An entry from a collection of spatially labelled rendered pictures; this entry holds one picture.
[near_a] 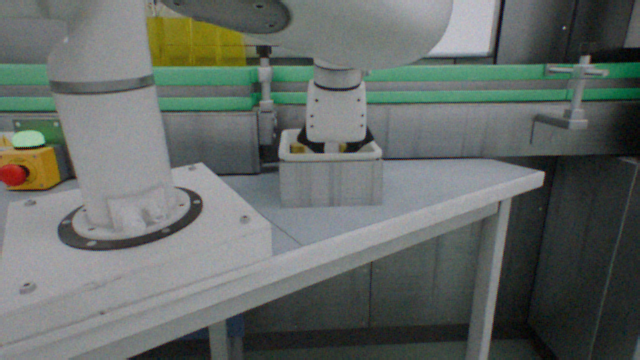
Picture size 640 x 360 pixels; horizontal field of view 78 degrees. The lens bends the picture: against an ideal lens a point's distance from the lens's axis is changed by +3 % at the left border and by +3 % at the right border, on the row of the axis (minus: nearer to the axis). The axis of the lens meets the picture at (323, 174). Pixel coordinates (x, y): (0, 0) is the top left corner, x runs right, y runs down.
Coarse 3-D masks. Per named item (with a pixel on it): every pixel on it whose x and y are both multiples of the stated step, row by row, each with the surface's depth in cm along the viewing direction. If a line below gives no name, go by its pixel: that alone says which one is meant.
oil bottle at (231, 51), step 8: (216, 32) 84; (224, 32) 83; (232, 32) 84; (224, 40) 84; (232, 40) 84; (240, 40) 84; (224, 48) 84; (232, 48) 85; (240, 48) 85; (224, 56) 85; (232, 56) 85; (240, 56) 85; (224, 64) 85; (232, 64) 86; (240, 64) 86
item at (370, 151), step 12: (288, 132) 80; (288, 144) 75; (336, 144) 82; (372, 144) 68; (288, 156) 61; (300, 156) 61; (312, 156) 61; (324, 156) 61; (336, 156) 61; (348, 156) 62; (360, 156) 62; (372, 156) 62
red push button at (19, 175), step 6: (0, 168) 67; (6, 168) 67; (12, 168) 67; (18, 168) 67; (0, 174) 67; (6, 174) 67; (12, 174) 67; (18, 174) 67; (24, 174) 68; (6, 180) 67; (12, 180) 67; (18, 180) 67; (24, 180) 68
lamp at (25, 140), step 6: (24, 132) 71; (30, 132) 71; (36, 132) 72; (12, 138) 70; (18, 138) 69; (24, 138) 70; (30, 138) 70; (36, 138) 71; (42, 138) 72; (18, 144) 70; (24, 144) 70; (30, 144) 70; (36, 144) 71; (42, 144) 72; (18, 150) 70; (24, 150) 70
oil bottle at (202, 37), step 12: (192, 24) 83; (204, 24) 83; (192, 36) 83; (204, 36) 83; (192, 48) 84; (204, 48) 84; (216, 48) 85; (192, 60) 85; (204, 60) 85; (216, 60) 85
